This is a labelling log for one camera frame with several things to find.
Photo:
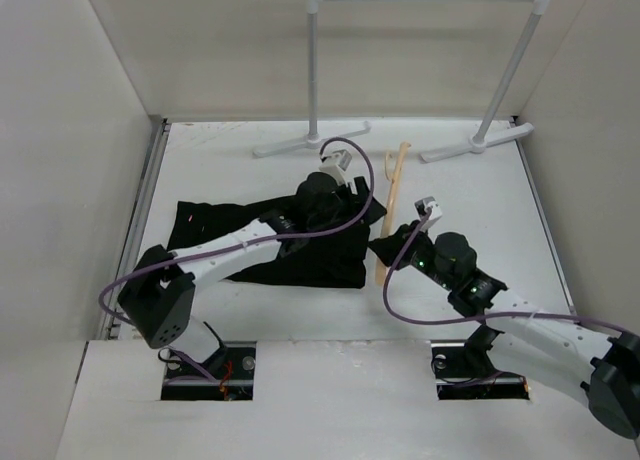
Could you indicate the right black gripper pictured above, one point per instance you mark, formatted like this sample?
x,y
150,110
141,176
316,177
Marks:
x,y
387,248

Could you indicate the black trousers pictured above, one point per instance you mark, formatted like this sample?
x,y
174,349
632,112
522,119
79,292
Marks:
x,y
335,261

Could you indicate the beige plastic hanger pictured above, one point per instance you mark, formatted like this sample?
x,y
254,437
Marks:
x,y
393,167

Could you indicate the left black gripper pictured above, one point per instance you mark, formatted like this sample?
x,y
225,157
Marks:
x,y
360,193

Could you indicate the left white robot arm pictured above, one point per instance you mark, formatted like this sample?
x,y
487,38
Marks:
x,y
159,300

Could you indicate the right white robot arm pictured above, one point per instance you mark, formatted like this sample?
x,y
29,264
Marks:
x,y
598,369

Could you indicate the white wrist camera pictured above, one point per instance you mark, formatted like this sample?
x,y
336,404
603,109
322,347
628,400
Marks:
x,y
429,212
335,165

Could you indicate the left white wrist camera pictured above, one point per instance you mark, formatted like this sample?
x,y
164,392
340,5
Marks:
x,y
335,165

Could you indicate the aluminium side rail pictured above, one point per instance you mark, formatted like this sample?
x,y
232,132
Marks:
x,y
144,194

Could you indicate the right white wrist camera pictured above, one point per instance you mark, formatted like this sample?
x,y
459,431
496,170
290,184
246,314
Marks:
x,y
429,212

